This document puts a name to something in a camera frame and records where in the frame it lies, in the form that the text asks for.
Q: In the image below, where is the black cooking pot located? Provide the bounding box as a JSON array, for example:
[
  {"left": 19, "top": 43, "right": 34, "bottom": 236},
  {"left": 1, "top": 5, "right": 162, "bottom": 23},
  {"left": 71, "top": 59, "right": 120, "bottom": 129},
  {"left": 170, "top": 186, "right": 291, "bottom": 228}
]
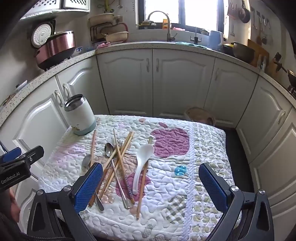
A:
[{"left": 232, "top": 42, "right": 256, "bottom": 63}]

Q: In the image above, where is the kitchen window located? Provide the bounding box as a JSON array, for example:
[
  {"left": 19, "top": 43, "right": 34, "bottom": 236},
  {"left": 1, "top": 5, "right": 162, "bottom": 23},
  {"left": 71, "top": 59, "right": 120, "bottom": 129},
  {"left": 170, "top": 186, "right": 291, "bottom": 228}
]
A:
[{"left": 139, "top": 0, "right": 228, "bottom": 29}]

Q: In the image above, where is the wicker waste basket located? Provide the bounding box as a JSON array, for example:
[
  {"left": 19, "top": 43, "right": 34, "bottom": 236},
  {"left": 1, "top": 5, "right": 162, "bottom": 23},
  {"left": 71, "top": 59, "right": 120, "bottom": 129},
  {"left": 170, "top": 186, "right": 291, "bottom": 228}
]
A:
[{"left": 184, "top": 107, "right": 216, "bottom": 127}]

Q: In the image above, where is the pale blue kettle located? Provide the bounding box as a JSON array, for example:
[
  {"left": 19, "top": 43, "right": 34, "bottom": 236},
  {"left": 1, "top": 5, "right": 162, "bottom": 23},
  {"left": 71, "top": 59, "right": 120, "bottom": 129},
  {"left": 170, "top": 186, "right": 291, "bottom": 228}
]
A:
[{"left": 208, "top": 31, "right": 224, "bottom": 51}]

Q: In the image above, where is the black wire rack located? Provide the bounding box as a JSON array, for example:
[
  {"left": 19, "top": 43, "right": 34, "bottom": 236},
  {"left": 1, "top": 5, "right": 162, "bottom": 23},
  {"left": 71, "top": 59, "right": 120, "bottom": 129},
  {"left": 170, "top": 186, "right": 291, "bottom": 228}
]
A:
[{"left": 90, "top": 23, "right": 109, "bottom": 43}]

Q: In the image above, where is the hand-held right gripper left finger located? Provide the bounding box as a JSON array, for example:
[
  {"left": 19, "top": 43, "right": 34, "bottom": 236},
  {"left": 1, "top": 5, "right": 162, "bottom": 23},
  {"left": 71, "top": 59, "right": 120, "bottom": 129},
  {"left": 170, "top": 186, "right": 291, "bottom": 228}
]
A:
[{"left": 26, "top": 162, "right": 103, "bottom": 241}]

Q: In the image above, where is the row of hanging kitchen tools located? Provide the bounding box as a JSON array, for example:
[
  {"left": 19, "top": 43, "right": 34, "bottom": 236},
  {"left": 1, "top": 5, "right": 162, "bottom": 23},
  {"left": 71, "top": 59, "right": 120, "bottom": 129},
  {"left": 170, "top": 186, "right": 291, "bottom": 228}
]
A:
[{"left": 251, "top": 7, "right": 271, "bottom": 30}]

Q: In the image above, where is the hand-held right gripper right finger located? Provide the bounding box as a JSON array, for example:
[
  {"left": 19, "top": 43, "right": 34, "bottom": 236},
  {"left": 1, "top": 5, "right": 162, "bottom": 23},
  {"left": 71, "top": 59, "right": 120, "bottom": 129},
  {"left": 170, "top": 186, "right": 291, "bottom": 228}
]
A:
[{"left": 198, "top": 163, "right": 274, "bottom": 241}]

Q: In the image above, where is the hanging black pan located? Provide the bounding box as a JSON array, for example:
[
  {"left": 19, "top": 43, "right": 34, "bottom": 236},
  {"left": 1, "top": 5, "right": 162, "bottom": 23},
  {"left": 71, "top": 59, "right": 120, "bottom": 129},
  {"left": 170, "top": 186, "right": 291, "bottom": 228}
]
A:
[{"left": 238, "top": 1, "right": 251, "bottom": 24}]

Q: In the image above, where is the quilted patchwork blanket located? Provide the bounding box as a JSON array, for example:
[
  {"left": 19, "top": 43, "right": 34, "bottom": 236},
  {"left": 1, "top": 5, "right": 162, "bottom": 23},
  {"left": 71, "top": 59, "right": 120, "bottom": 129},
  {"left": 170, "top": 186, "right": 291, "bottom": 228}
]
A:
[{"left": 38, "top": 114, "right": 242, "bottom": 241}]

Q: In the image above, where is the white insulated cup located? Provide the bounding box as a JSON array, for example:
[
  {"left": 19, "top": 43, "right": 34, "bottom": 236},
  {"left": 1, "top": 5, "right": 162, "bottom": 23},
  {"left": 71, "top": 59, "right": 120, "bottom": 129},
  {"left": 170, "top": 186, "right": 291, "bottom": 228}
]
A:
[{"left": 63, "top": 94, "right": 97, "bottom": 136}]

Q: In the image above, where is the metal kitchen faucet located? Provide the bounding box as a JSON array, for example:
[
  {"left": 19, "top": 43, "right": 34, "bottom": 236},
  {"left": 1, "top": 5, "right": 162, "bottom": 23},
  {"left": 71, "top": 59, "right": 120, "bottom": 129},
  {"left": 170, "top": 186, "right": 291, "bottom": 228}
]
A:
[{"left": 147, "top": 11, "right": 177, "bottom": 42}]

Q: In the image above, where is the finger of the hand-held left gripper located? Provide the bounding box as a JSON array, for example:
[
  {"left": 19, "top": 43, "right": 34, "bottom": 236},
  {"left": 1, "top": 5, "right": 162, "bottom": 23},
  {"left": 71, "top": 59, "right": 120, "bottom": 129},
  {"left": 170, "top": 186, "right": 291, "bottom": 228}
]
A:
[
  {"left": 0, "top": 147, "right": 22, "bottom": 164},
  {"left": 21, "top": 146, "right": 44, "bottom": 163}
]

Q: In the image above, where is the white ceramic spoon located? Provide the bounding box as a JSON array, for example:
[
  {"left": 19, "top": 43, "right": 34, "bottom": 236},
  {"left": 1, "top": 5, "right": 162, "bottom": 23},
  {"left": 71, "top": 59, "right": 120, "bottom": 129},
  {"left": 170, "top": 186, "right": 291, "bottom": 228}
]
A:
[{"left": 132, "top": 144, "right": 154, "bottom": 194}]

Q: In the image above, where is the pink rice cooker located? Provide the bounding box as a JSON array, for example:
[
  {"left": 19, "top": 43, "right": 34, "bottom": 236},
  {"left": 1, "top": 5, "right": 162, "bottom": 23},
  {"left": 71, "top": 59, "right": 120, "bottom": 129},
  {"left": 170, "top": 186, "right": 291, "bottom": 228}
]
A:
[{"left": 31, "top": 20, "right": 77, "bottom": 70}]

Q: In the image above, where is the metal fork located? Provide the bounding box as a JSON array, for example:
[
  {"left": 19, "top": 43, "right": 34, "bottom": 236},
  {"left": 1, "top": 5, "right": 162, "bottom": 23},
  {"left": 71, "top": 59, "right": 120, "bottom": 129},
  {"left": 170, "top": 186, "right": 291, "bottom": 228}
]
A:
[{"left": 114, "top": 138, "right": 125, "bottom": 158}]

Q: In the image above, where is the row of white cabinet doors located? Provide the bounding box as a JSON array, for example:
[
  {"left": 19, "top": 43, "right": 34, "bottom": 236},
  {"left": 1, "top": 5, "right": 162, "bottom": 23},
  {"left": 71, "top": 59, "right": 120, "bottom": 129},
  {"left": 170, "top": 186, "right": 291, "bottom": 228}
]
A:
[{"left": 0, "top": 47, "right": 296, "bottom": 232}]

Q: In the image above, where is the speckled kitchen countertop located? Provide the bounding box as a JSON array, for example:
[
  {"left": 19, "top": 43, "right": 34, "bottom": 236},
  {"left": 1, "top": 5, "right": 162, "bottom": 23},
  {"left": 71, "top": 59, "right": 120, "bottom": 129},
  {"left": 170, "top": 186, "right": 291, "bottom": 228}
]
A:
[{"left": 0, "top": 42, "right": 296, "bottom": 126}]

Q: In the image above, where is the green cloth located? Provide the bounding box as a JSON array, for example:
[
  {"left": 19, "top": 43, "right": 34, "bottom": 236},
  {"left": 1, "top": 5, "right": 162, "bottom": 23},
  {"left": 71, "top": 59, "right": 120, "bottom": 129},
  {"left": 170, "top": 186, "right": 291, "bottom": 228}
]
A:
[{"left": 175, "top": 42, "right": 207, "bottom": 48}]

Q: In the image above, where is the white lattice upper cabinet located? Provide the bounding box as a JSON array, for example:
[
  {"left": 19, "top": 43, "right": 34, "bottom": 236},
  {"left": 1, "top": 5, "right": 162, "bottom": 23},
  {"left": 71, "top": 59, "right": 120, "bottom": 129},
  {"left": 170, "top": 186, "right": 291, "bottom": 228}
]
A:
[{"left": 20, "top": 0, "right": 90, "bottom": 21}]

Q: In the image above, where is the small black tap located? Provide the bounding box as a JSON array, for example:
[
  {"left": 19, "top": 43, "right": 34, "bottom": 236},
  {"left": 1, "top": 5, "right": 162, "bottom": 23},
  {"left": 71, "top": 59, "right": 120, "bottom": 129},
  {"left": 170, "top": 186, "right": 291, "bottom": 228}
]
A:
[{"left": 191, "top": 27, "right": 201, "bottom": 44}]

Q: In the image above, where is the wooden cutting board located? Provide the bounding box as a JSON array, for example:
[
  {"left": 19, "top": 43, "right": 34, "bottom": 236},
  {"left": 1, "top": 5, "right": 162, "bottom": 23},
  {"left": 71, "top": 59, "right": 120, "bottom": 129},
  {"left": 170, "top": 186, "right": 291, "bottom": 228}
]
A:
[{"left": 247, "top": 39, "right": 270, "bottom": 67}]

